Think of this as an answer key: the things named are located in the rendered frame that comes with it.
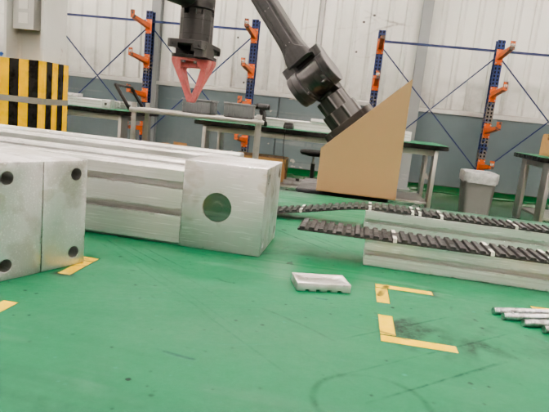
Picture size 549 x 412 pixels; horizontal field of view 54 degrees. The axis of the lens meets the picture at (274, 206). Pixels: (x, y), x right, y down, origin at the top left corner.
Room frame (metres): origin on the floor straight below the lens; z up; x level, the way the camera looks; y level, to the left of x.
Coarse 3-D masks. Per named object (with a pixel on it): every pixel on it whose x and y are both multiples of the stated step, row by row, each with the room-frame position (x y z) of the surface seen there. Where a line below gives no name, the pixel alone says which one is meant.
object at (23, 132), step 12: (0, 132) 0.81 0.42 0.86; (12, 132) 0.80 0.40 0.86; (24, 132) 0.80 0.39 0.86; (36, 132) 0.82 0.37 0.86; (48, 132) 0.87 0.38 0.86; (60, 132) 0.87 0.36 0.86; (72, 132) 0.89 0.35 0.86; (72, 144) 0.79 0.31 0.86; (84, 144) 0.79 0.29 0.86; (96, 144) 0.78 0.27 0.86; (108, 144) 0.78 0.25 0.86; (120, 144) 0.78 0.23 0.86; (132, 144) 0.79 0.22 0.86; (144, 144) 0.85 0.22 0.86; (156, 144) 0.85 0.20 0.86; (168, 144) 0.86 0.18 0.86; (168, 156) 0.77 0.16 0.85; (180, 156) 0.76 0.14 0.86; (192, 156) 0.76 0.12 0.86; (240, 156) 0.83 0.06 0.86
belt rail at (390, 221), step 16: (368, 224) 0.75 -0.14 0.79; (384, 224) 0.76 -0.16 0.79; (400, 224) 0.75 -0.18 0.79; (416, 224) 0.74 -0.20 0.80; (432, 224) 0.74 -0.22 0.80; (448, 224) 0.74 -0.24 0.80; (464, 224) 0.73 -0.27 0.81; (480, 240) 0.73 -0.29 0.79; (496, 240) 0.73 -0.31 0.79; (512, 240) 0.73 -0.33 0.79; (528, 240) 0.73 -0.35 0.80; (544, 240) 0.72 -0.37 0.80
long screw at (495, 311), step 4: (492, 308) 0.45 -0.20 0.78; (496, 308) 0.45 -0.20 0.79; (500, 308) 0.45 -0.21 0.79; (504, 308) 0.45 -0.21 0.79; (508, 308) 0.45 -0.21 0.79; (512, 308) 0.45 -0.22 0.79; (516, 308) 0.45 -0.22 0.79; (520, 308) 0.45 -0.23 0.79; (524, 308) 0.45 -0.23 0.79; (528, 308) 0.45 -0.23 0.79; (532, 308) 0.46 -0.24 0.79; (536, 308) 0.46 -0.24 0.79; (492, 312) 0.45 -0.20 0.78; (496, 312) 0.45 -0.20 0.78; (500, 312) 0.45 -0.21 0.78; (516, 312) 0.45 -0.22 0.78; (520, 312) 0.45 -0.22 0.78; (524, 312) 0.45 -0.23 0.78; (528, 312) 0.45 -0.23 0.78; (532, 312) 0.45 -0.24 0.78; (536, 312) 0.45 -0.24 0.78; (540, 312) 0.45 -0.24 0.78; (544, 312) 0.45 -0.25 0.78; (548, 312) 0.45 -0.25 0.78
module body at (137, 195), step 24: (0, 144) 0.61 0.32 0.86; (24, 144) 0.67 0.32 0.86; (48, 144) 0.67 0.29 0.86; (96, 168) 0.58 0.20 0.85; (120, 168) 0.58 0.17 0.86; (144, 168) 0.57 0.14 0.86; (168, 168) 0.57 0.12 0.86; (96, 192) 0.58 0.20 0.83; (120, 192) 0.58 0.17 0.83; (144, 192) 0.57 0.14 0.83; (168, 192) 0.57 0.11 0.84; (96, 216) 0.58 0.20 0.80; (120, 216) 0.58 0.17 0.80; (144, 216) 0.57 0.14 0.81; (168, 216) 0.57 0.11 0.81; (168, 240) 0.57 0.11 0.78
